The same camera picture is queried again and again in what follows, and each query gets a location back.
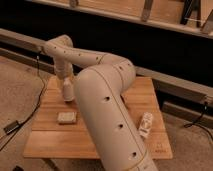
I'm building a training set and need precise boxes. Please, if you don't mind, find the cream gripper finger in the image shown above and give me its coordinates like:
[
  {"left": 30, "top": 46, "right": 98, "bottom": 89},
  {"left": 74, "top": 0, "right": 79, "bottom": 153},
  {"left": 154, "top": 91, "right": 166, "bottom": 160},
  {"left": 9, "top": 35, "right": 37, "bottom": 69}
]
[
  {"left": 59, "top": 80, "right": 63, "bottom": 91},
  {"left": 62, "top": 78, "right": 74, "bottom": 102}
]

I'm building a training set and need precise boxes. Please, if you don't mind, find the wooden table board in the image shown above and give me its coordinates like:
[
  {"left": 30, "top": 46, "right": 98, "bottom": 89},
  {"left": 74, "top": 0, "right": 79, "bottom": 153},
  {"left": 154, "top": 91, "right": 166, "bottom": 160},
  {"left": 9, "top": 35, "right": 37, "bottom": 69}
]
[{"left": 23, "top": 76, "right": 173, "bottom": 159}]

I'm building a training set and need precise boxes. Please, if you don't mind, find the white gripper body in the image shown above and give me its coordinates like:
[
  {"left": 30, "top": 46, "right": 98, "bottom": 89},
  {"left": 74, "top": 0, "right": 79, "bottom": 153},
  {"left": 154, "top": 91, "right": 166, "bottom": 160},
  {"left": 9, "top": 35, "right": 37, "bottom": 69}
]
[{"left": 54, "top": 63, "right": 74, "bottom": 80}]

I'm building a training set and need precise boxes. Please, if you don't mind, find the black cable right side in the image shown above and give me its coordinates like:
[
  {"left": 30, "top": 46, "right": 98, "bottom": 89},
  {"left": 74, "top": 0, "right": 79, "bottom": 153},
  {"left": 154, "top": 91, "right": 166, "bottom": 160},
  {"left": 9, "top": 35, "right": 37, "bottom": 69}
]
[{"left": 183, "top": 101, "right": 213, "bottom": 141}]

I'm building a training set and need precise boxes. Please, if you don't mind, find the white toy figure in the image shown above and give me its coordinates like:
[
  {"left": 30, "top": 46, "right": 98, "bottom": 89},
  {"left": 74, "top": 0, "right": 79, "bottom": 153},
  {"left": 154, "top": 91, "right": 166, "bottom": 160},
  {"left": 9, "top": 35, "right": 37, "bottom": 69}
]
[{"left": 138, "top": 112, "right": 153, "bottom": 138}]

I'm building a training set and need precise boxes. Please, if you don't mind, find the black cable on floor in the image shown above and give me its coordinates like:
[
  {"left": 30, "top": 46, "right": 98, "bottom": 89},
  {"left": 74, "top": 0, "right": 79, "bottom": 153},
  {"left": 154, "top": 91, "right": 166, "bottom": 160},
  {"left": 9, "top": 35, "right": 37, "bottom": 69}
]
[{"left": 0, "top": 53, "right": 47, "bottom": 152}]

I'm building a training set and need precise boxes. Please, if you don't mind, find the small black power adapter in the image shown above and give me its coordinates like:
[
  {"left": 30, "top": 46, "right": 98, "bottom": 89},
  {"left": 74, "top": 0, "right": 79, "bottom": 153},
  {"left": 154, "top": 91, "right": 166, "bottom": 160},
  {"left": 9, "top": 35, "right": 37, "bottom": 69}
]
[{"left": 3, "top": 121, "right": 20, "bottom": 135}]

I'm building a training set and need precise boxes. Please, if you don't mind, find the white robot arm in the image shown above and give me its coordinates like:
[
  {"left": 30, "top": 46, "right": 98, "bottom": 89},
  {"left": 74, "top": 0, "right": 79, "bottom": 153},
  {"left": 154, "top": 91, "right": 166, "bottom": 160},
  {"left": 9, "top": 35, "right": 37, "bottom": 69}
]
[{"left": 43, "top": 35, "right": 158, "bottom": 171}]

